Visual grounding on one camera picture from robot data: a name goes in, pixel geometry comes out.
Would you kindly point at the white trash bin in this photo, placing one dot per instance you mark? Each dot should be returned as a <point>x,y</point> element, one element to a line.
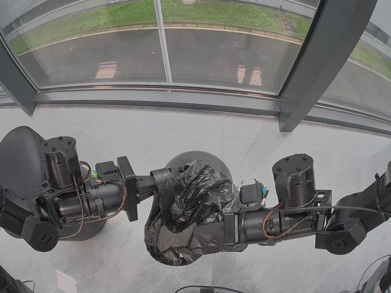
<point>198,157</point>

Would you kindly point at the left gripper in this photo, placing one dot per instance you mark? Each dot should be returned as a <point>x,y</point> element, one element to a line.
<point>107,197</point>

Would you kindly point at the window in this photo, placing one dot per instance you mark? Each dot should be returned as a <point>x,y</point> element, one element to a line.
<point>91,56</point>

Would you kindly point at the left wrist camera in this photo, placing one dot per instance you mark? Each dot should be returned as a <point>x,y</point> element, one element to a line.
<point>105,169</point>

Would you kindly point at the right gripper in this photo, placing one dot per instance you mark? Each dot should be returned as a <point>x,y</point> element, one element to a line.
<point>250,224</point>

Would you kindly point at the black plastic bag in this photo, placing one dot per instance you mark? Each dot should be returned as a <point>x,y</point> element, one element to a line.
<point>195,194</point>

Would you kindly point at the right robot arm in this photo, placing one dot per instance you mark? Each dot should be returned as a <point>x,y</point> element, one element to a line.
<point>293,178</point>

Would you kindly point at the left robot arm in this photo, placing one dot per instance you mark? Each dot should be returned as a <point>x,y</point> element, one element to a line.
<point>59,163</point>

